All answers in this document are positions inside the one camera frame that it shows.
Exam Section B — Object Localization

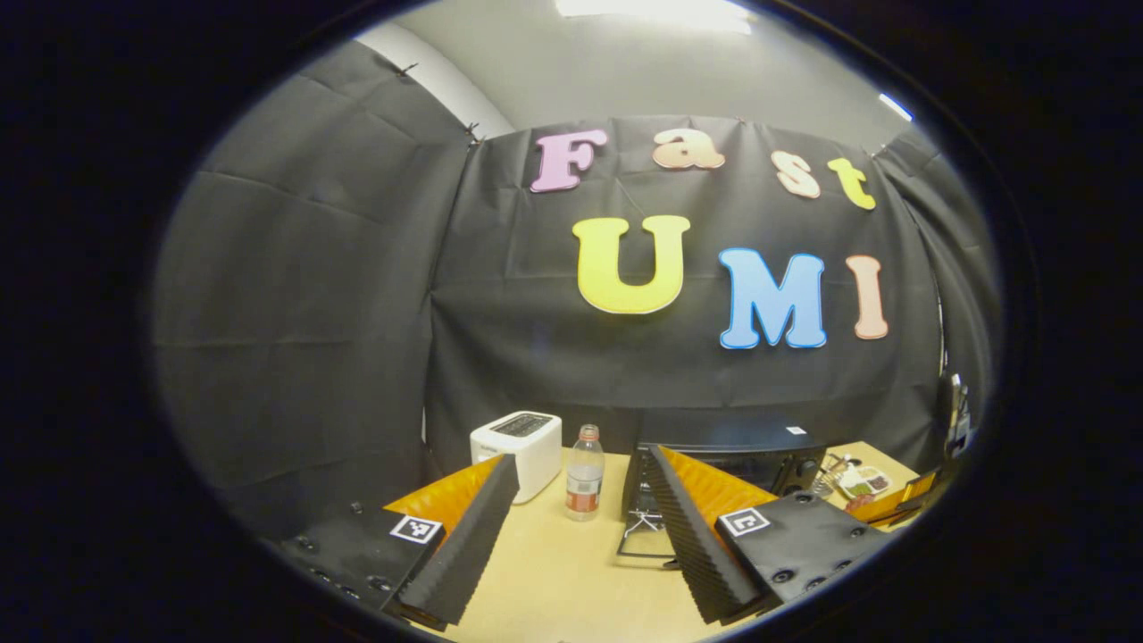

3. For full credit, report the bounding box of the clear plastic bottle red label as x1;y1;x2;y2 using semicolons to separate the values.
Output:
565;424;605;522

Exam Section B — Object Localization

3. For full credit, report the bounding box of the large ceiling light panel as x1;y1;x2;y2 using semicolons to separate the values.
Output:
554;0;756;35

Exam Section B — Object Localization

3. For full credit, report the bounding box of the black electric oven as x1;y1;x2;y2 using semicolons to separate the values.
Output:
616;415;829;569

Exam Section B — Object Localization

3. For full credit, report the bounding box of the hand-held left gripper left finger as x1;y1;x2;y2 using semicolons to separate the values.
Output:
268;454;521;630

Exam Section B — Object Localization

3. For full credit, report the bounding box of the black backdrop cloth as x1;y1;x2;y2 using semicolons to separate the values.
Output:
150;40;1001;541

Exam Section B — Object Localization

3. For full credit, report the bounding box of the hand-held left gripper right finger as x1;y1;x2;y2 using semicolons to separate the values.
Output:
645;444;894;626

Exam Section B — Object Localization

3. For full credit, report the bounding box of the metal wire basket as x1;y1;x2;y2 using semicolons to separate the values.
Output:
811;454;849;497

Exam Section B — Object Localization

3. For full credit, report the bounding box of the white divided dish of beans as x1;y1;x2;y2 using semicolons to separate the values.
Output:
838;464;892;499

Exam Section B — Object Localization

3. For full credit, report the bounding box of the white toaster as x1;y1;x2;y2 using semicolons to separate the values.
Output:
471;411;563;504

